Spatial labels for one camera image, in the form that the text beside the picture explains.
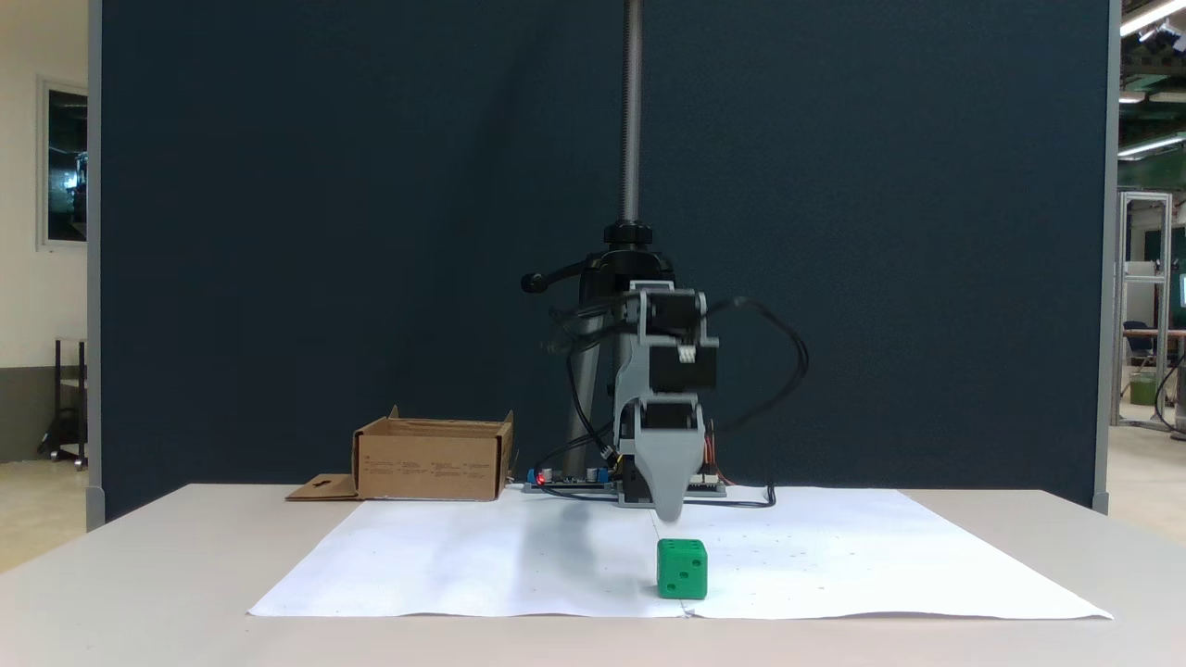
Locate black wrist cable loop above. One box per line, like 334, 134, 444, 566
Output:
700, 296, 810, 436

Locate camera stand with metal pole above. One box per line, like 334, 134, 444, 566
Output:
519, 0, 679, 478

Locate black cable to blue board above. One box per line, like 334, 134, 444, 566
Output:
563, 352, 620, 464

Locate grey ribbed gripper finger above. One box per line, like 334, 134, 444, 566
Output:
636, 427, 703, 523

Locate aluminium frame rack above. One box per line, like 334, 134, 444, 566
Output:
1115, 190, 1175, 432

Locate brown cardboard box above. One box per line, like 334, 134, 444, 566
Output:
285, 405, 515, 502

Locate long black power cable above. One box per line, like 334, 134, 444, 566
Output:
690, 482, 777, 510

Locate blue circuit board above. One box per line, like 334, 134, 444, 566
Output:
522, 466, 614, 494

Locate white paper sheet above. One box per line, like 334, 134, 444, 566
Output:
247, 485, 1113, 620

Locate orange wire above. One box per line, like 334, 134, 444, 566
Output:
701, 419, 735, 487

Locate green dice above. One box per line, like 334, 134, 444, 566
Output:
657, 538, 709, 600

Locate wall window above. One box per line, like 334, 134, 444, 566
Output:
37, 79, 90, 253

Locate black trolley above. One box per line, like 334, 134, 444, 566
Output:
37, 338, 89, 471

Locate fluorescent ceiling light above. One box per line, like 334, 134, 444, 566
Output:
1117, 134, 1186, 158
1119, 0, 1186, 38

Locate dark blue partition panel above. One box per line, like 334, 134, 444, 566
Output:
88, 0, 1111, 534

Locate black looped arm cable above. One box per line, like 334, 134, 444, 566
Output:
543, 301, 642, 358

